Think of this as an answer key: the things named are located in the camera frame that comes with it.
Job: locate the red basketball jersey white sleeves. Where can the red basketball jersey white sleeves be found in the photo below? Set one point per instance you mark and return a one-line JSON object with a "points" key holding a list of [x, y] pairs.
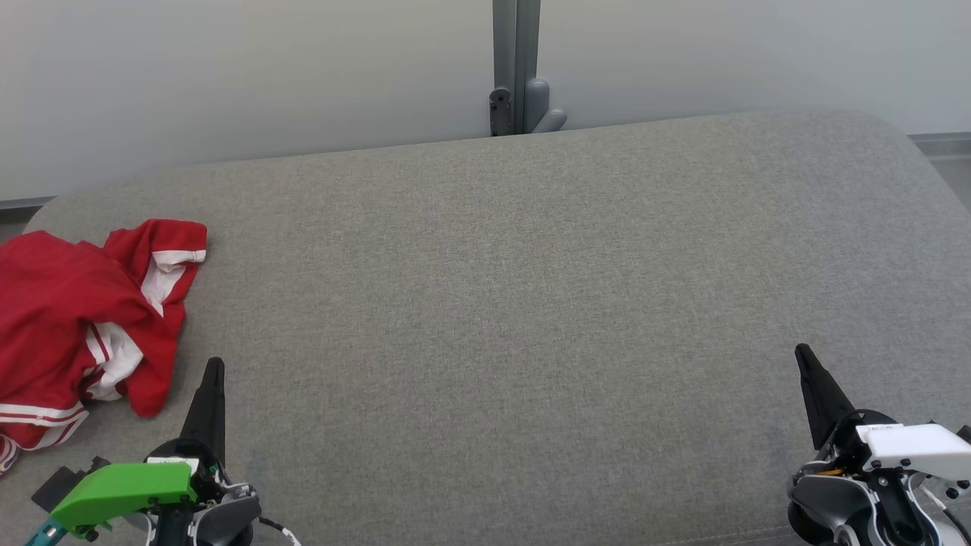
{"points": [[45, 303]]}

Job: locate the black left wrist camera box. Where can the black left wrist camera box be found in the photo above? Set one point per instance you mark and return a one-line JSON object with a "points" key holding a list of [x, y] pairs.
{"points": [[57, 481]]}

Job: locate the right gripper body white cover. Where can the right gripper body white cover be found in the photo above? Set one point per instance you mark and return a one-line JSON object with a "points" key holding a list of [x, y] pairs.
{"points": [[918, 447]]}

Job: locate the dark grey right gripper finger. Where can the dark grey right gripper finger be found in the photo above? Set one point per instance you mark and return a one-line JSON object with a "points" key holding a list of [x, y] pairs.
{"points": [[823, 398]]}

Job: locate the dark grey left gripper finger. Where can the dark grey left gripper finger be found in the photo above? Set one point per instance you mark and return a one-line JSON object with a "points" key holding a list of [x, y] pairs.
{"points": [[211, 409]]}

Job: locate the grey rounded partition foot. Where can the grey rounded partition foot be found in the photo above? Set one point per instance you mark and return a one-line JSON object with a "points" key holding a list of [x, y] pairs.
{"points": [[540, 106]]}

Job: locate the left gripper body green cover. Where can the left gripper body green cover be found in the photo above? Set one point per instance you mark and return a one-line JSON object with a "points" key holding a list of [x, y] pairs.
{"points": [[129, 489]]}

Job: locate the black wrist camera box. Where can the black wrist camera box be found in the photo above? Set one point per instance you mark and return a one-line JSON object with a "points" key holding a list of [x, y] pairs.
{"points": [[57, 481], [966, 434]]}

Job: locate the grey partition post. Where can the grey partition post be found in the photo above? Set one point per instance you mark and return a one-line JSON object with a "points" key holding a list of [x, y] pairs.
{"points": [[516, 45]]}

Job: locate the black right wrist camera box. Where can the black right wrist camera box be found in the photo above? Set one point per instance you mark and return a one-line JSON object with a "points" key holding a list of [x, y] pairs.
{"points": [[966, 434]]}

